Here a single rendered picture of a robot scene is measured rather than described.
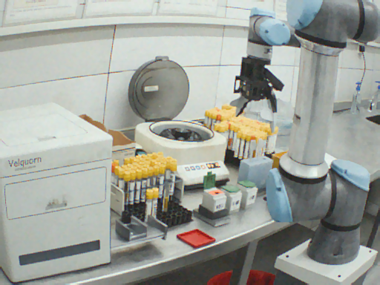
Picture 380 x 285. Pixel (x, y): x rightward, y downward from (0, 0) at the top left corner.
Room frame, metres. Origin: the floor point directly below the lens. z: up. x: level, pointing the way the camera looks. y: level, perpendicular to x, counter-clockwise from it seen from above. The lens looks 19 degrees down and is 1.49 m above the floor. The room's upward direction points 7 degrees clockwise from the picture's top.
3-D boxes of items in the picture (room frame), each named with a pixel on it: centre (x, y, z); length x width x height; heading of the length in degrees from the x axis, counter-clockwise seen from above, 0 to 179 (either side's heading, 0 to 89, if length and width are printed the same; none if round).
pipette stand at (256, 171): (1.46, -0.20, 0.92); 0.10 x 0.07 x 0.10; 129
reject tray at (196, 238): (1.12, -0.04, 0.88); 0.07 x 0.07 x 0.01; 44
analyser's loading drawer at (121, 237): (1.01, 0.12, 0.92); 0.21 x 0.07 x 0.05; 134
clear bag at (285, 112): (2.16, -0.37, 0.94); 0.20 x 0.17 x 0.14; 109
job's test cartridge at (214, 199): (1.25, -0.08, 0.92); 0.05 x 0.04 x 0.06; 42
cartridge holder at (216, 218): (1.25, -0.08, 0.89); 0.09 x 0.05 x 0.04; 42
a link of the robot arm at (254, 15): (1.42, -0.16, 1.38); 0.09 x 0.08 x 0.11; 10
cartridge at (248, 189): (1.36, -0.17, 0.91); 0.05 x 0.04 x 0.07; 44
